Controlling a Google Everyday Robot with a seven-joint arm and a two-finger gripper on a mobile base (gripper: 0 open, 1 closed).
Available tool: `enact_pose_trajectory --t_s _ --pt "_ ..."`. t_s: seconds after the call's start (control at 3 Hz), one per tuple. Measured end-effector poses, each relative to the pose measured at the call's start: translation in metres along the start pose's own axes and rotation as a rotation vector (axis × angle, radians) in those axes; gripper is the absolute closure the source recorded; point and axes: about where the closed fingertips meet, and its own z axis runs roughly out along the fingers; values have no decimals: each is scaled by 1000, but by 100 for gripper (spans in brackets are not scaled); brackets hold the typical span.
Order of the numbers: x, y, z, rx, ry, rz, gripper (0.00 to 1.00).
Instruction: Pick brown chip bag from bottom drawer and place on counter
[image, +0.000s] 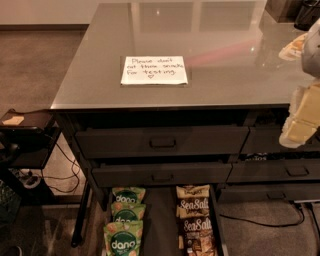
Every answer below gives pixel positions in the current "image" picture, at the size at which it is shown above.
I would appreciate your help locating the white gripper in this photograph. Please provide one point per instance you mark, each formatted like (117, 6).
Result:
(312, 53)

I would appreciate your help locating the brown sea salt bag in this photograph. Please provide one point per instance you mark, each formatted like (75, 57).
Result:
(192, 207)
(198, 237)

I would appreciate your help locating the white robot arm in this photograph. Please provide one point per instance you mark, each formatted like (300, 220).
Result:
(307, 48)

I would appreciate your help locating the middle right drawer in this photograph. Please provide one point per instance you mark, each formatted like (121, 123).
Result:
(275, 171)

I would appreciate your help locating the top right drawer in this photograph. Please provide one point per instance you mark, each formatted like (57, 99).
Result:
(265, 139)

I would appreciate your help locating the bottom right drawer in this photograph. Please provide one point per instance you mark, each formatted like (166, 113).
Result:
(288, 192)

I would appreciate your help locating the black cup on counter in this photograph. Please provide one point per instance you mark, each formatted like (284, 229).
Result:
(308, 14)

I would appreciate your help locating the dark box on counter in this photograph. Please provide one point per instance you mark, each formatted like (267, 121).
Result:
(283, 11)

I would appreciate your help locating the middle left drawer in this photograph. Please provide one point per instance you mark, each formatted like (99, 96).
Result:
(161, 174)

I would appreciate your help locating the back brown chip bag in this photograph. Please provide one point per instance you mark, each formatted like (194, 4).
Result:
(193, 191)

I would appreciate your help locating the grey counter cabinet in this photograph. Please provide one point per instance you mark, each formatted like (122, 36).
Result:
(235, 78)

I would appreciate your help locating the open bottom left drawer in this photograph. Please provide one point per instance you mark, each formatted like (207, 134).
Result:
(161, 226)

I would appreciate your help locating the top left drawer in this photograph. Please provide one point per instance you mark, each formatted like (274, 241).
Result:
(161, 141)

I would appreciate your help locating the back green dang bag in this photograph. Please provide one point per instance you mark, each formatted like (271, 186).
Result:
(129, 194)

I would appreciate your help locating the green dang bag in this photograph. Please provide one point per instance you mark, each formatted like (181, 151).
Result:
(127, 212)
(129, 194)
(123, 238)

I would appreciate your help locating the middle green dang bag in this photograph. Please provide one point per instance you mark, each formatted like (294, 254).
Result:
(127, 212)

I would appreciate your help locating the front green dang bag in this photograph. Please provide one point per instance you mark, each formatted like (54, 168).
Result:
(123, 238)

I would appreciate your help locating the white handwritten paper note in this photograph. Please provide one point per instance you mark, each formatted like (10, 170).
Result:
(154, 70)

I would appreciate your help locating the black side table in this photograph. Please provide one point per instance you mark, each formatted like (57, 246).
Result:
(28, 146)

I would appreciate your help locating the white power strip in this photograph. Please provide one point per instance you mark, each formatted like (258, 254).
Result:
(28, 179)

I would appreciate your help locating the tan sticky note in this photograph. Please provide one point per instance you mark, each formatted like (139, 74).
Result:
(13, 121)

